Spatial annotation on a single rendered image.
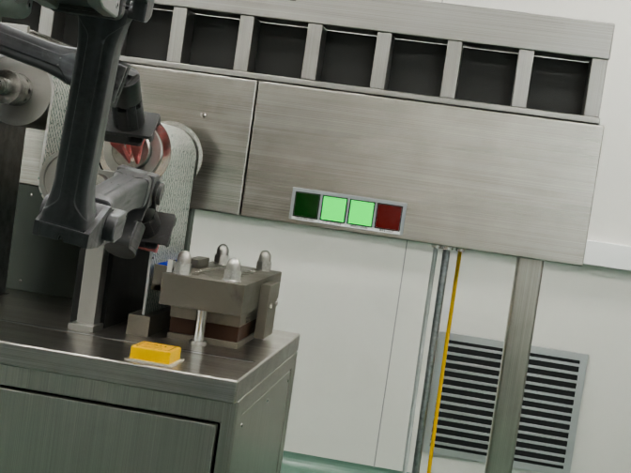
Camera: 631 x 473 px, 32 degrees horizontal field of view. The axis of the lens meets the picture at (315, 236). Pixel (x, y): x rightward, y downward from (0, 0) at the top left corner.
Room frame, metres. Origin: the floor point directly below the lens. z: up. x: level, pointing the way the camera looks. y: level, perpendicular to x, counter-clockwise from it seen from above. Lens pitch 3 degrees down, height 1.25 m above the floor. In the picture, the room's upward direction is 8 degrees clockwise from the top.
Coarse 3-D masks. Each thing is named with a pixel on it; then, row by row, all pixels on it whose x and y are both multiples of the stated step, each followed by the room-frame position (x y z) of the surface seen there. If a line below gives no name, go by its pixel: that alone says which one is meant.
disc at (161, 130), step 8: (160, 128) 2.14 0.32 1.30; (160, 136) 2.14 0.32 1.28; (168, 136) 2.14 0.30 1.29; (168, 144) 2.14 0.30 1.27; (168, 152) 2.14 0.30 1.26; (104, 160) 2.16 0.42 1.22; (168, 160) 2.14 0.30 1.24; (104, 168) 2.16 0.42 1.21; (160, 168) 2.14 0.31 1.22; (160, 176) 2.14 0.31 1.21
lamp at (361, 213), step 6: (354, 204) 2.41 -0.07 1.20; (360, 204) 2.41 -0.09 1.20; (366, 204) 2.41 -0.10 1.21; (372, 204) 2.41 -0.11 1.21; (354, 210) 2.41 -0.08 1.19; (360, 210) 2.41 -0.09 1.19; (366, 210) 2.41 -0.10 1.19; (372, 210) 2.41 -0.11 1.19; (354, 216) 2.41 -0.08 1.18; (360, 216) 2.41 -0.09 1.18; (366, 216) 2.41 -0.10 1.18; (372, 216) 2.41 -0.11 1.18; (348, 222) 2.41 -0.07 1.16; (354, 222) 2.41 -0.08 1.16; (360, 222) 2.41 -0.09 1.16; (366, 222) 2.41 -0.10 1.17
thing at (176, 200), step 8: (168, 184) 2.19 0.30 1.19; (176, 184) 2.25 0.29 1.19; (184, 184) 2.31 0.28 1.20; (168, 192) 2.20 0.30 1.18; (176, 192) 2.26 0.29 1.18; (184, 192) 2.32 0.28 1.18; (168, 200) 2.21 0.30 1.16; (176, 200) 2.26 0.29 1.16; (184, 200) 2.33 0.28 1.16; (160, 208) 2.16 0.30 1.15; (168, 208) 2.22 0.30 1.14; (176, 208) 2.27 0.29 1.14; (184, 208) 2.34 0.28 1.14; (176, 216) 2.28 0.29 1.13; (184, 216) 2.35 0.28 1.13; (176, 224) 2.29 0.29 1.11; (184, 224) 2.36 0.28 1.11; (176, 232) 2.30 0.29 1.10; (184, 232) 2.37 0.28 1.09; (176, 240) 2.31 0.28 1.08; (184, 240) 2.37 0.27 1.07; (160, 248) 2.19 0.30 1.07; (168, 248) 2.26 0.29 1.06; (176, 248) 2.31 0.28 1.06; (152, 256) 2.15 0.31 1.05; (160, 256) 2.20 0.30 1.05; (168, 256) 2.26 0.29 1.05; (176, 256) 2.32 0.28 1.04; (152, 264) 2.16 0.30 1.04; (152, 272) 2.16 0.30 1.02
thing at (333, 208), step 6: (324, 198) 2.42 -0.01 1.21; (330, 198) 2.42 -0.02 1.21; (336, 198) 2.42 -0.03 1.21; (324, 204) 2.42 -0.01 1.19; (330, 204) 2.42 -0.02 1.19; (336, 204) 2.42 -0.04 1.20; (342, 204) 2.41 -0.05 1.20; (324, 210) 2.42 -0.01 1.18; (330, 210) 2.42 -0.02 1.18; (336, 210) 2.42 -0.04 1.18; (342, 210) 2.41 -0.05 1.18; (324, 216) 2.42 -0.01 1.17; (330, 216) 2.42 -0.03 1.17; (336, 216) 2.42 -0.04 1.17; (342, 216) 2.41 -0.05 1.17
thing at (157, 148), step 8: (104, 144) 2.15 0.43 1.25; (152, 144) 2.14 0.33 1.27; (160, 144) 2.13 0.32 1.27; (104, 152) 2.15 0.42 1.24; (152, 152) 2.14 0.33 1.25; (160, 152) 2.13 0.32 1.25; (112, 160) 2.15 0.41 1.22; (152, 160) 2.14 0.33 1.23; (160, 160) 2.14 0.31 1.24; (112, 168) 2.15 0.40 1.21; (144, 168) 2.14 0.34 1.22; (152, 168) 2.13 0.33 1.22
